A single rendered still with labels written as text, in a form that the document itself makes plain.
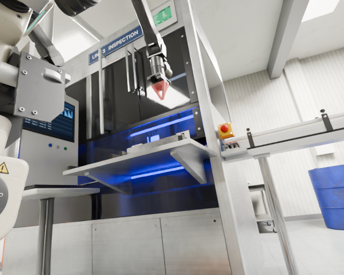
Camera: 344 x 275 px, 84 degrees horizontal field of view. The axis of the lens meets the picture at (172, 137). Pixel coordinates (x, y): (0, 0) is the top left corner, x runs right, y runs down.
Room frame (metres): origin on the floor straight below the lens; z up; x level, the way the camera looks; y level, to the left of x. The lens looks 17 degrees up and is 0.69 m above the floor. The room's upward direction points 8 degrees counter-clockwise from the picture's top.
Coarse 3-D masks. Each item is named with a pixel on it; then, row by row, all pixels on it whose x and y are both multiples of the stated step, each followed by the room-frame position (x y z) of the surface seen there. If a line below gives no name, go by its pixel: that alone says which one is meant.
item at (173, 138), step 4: (172, 136) 0.73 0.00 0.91; (176, 136) 0.72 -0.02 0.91; (156, 140) 0.76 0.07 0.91; (160, 140) 0.75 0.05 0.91; (164, 140) 0.75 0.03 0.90; (168, 140) 0.74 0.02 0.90; (172, 140) 0.73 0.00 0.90; (176, 140) 0.72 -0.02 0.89; (144, 144) 0.79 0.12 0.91; (148, 144) 0.78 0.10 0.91; (152, 144) 0.77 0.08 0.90; (156, 144) 0.76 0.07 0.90; (160, 144) 0.76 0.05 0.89; (164, 144) 0.75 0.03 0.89; (128, 148) 0.83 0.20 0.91; (132, 148) 0.82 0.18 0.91; (136, 148) 0.81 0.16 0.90; (140, 148) 0.80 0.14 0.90; (144, 148) 0.79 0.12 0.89; (148, 148) 0.78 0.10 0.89; (128, 152) 0.83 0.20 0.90; (132, 152) 0.82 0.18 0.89
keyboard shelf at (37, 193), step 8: (24, 192) 0.91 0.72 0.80; (32, 192) 0.89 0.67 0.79; (40, 192) 0.91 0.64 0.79; (48, 192) 0.95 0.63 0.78; (56, 192) 0.99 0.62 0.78; (64, 192) 1.04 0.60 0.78; (72, 192) 1.09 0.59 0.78; (80, 192) 1.15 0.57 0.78; (88, 192) 1.21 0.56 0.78; (96, 192) 1.28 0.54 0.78
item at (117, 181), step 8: (88, 176) 1.00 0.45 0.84; (96, 176) 1.01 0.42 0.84; (104, 176) 1.07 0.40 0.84; (112, 176) 1.12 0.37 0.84; (120, 176) 1.18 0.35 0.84; (128, 176) 1.25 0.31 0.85; (104, 184) 1.10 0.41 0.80; (112, 184) 1.12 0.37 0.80; (120, 184) 1.18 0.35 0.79; (128, 184) 1.25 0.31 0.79; (120, 192) 1.22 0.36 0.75; (128, 192) 1.24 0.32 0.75
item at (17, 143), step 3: (21, 123) 0.95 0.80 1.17; (21, 126) 0.95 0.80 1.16; (21, 129) 0.96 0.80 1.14; (21, 132) 0.96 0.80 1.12; (21, 135) 0.96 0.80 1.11; (15, 141) 0.94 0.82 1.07; (18, 141) 0.95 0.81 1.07; (15, 144) 0.94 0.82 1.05; (18, 144) 0.95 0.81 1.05; (15, 147) 0.94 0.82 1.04; (18, 147) 0.95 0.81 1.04; (15, 150) 0.94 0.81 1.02; (18, 150) 0.95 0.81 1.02; (15, 153) 0.94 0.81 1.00; (18, 153) 0.95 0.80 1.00; (15, 156) 0.94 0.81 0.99; (18, 156) 0.95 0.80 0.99
